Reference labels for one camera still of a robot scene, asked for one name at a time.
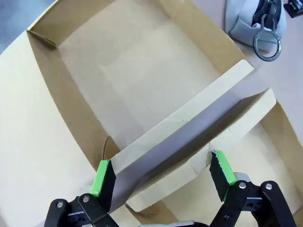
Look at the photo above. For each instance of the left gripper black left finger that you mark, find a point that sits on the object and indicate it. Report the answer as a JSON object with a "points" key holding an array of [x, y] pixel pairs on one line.
{"points": [[104, 182]]}

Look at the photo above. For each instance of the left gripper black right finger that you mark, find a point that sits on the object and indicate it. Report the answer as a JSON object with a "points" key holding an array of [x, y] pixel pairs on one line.
{"points": [[222, 172]]}

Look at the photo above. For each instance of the large brown cardboard box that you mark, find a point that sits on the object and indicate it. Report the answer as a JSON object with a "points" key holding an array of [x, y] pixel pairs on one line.
{"points": [[142, 71]]}

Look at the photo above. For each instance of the black item inside pouch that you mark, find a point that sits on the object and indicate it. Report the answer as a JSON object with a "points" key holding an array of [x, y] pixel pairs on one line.
{"points": [[262, 11]]}

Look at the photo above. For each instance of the grey fabric pouch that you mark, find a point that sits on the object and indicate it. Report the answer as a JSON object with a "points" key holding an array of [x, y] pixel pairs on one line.
{"points": [[239, 26]]}

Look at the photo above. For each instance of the small black device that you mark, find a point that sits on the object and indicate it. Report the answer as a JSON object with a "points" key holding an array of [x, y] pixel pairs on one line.
{"points": [[294, 7]]}

